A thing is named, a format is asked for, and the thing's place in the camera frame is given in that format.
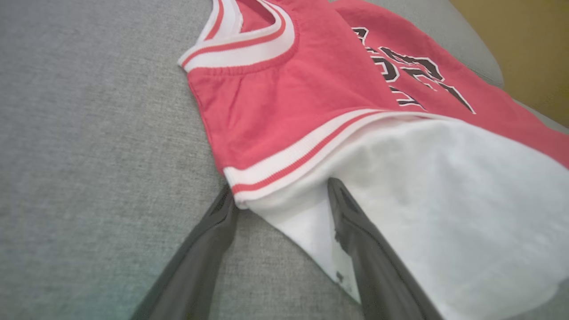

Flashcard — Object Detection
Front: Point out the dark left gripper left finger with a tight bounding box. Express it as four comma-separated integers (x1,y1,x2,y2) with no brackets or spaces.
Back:
131,184,239,320

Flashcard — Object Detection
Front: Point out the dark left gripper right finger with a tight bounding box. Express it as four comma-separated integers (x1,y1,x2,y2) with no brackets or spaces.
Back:
327,178,445,320

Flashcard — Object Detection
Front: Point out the red white-trimmed basketball jersey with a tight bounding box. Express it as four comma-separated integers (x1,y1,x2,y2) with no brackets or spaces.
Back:
178,0,569,320

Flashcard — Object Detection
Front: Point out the grey fabric sofa seat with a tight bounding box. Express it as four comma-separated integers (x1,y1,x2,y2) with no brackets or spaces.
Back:
0,0,569,320

